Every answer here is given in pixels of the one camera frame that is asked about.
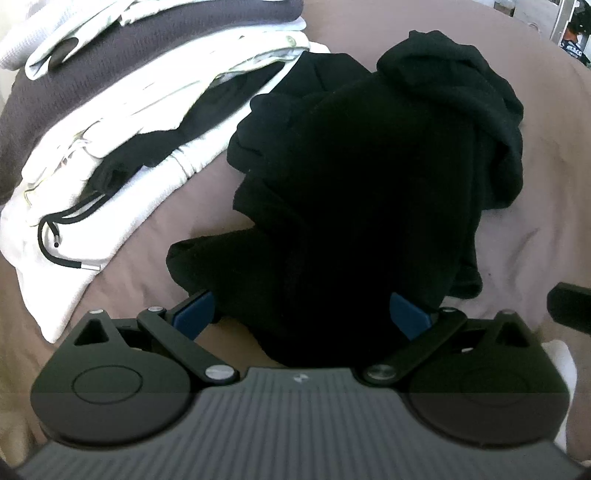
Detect white folded garment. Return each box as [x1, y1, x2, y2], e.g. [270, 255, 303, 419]
[0, 41, 331, 343]

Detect white cloth piece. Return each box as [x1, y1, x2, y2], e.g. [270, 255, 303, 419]
[541, 340, 579, 409]

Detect dark printed object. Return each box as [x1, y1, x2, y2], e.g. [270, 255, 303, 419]
[554, 0, 591, 66]

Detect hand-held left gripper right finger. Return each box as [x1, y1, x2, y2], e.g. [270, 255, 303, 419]
[362, 292, 539, 387]

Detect white waffle cloth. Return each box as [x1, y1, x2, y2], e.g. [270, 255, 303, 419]
[0, 0, 134, 71]

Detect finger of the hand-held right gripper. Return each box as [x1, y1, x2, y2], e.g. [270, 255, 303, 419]
[546, 282, 591, 337]

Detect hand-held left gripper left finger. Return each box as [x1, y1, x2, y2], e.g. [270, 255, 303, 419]
[68, 290, 240, 387]

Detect black garment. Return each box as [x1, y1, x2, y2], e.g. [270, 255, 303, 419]
[166, 30, 525, 367]

